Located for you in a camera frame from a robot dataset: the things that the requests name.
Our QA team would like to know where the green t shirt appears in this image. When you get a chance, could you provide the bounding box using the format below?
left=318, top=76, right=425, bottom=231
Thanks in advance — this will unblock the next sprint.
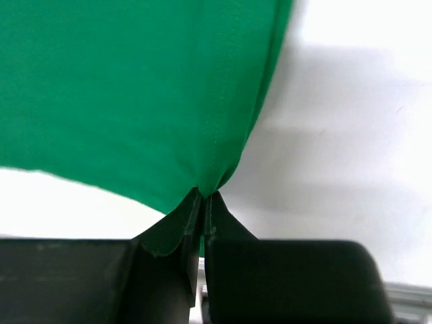
left=0, top=0, right=298, bottom=257

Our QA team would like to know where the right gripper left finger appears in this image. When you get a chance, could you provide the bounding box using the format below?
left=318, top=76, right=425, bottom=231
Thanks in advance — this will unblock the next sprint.
left=0, top=188, right=203, bottom=324

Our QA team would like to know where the aluminium rail front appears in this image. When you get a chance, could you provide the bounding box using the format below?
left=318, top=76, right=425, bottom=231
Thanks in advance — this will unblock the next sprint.
left=385, top=283, right=431, bottom=324

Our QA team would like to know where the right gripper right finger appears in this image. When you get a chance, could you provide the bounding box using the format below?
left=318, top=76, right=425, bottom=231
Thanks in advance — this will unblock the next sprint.
left=204, top=193, right=395, bottom=323

